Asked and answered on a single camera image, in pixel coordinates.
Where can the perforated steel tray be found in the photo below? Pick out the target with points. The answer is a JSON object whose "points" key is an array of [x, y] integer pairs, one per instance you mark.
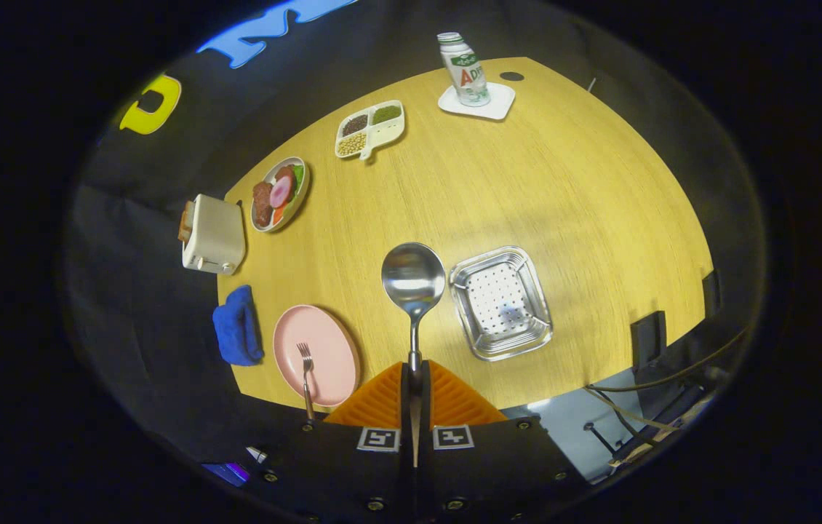
{"points": [[502, 302]]}

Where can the black table edge bracket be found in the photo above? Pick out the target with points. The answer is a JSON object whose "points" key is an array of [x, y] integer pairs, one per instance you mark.
{"points": [[711, 294], [648, 340]]}

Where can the pile of green beans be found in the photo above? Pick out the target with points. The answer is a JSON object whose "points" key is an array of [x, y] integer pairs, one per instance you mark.
{"points": [[386, 115]]}

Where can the brown toast slices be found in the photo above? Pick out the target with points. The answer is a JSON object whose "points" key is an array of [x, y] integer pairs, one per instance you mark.
{"points": [[185, 222]]}

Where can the white divided dish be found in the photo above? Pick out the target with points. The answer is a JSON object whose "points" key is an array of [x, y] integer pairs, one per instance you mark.
{"points": [[382, 131]]}

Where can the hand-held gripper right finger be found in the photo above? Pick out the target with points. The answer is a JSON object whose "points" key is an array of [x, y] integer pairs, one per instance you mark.
{"points": [[498, 466]]}

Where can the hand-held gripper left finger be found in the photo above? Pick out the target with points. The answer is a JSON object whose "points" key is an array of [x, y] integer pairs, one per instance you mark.
{"points": [[338, 466]]}

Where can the pink plate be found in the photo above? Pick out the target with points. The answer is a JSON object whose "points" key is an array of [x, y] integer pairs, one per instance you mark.
{"points": [[334, 356]]}

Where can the blue towel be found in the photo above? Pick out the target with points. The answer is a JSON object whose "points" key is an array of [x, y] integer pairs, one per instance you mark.
{"points": [[238, 327]]}

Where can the white bottle green label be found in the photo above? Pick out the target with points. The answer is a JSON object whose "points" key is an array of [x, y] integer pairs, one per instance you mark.
{"points": [[465, 73]]}

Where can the pile of yellow beans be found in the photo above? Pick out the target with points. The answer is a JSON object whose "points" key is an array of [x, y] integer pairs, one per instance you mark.
{"points": [[352, 143]]}

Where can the orange carrot slice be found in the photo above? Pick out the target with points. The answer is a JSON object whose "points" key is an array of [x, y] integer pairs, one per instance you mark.
{"points": [[278, 215]]}

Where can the brown meat patty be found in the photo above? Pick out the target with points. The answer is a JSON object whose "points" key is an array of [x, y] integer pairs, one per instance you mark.
{"points": [[262, 205]]}

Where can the white toaster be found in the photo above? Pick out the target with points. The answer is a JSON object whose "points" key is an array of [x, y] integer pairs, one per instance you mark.
{"points": [[216, 234]]}

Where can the oval food plate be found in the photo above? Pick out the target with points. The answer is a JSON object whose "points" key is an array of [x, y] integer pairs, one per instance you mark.
{"points": [[296, 207]]}

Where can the pile of dark beans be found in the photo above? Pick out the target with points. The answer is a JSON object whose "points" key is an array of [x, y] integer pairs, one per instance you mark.
{"points": [[355, 124]]}

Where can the pink ham slice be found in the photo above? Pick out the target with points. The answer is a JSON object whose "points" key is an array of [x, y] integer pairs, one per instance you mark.
{"points": [[281, 192]]}

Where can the green lettuce leaf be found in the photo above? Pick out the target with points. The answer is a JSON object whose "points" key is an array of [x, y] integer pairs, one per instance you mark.
{"points": [[298, 178]]}

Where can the white square coaster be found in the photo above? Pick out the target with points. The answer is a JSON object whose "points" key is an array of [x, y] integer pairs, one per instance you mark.
{"points": [[500, 102]]}

